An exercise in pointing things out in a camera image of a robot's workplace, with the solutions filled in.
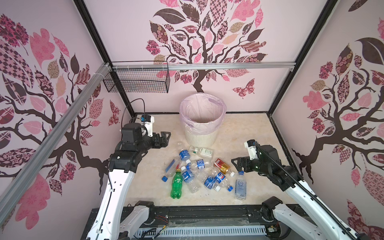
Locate pepsi label clear bottle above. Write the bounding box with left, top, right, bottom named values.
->
left=211, top=168, right=234, bottom=192

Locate green bottle yellow cap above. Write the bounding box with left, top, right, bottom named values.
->
left=171, top=169, right=183, bottom=199

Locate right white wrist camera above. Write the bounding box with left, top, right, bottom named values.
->
left=244, top=140, right=259, bottom=161

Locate clear bottle blue label white cap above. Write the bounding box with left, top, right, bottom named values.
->
left=197, top=172, right=221, bottom=192

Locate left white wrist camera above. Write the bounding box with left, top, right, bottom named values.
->
left=141, top=114, right=155, bottom=137

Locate white slotted cable duct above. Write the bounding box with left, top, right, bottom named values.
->
left=134, top=226, right=267, bottom=240

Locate black wire basket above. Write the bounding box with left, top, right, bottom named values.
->
left=103, top=60, right=171, bottom=94

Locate grey aluminium rail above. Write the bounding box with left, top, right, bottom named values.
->
left=1, top=63, right=111, bottom=224
left=113, top=62, right=296, bottom=71

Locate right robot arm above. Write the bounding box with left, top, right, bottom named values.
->
left=231, top=140, right=369, bottom=240

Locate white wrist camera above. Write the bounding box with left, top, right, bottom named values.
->
left=244, top=140, right=259, bottom=161
left=141, top=114, right=155, bottom=137

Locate white bin with pink liner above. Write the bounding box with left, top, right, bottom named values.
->
left=179, top=93, right=227, bottom=147

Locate clear bottle green white label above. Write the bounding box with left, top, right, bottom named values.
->
left=189, top=146, right=214, bottom=159

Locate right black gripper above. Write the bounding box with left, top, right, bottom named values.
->
left=230, top=153, right=269, bottom=176

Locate black base frame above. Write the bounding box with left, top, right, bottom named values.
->
left=80, top=203, right=343, bottom=240

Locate grey aluminium rail left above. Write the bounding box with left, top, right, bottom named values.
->
left=1, top=63, right=111, bottom=224

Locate clear bottle blue stripe label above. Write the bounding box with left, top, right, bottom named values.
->
left=162, top=157, right=182, bottom=182

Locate amber bottle red label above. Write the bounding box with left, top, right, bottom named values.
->
left=214, top=158, right=235, bottom=177

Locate small clear bottle blue label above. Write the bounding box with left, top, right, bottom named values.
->
left=191, top=159, right=212, bottom=171

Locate grey aluminium rail back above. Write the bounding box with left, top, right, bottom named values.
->
left=113, top=62, right=296, bottom=71

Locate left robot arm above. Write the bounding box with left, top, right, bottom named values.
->
left=86, top=123, right=171, bottom=240

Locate tall clear water bottle blue cap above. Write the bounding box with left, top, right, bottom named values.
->
left=235, top=171, right=247, bottom=201

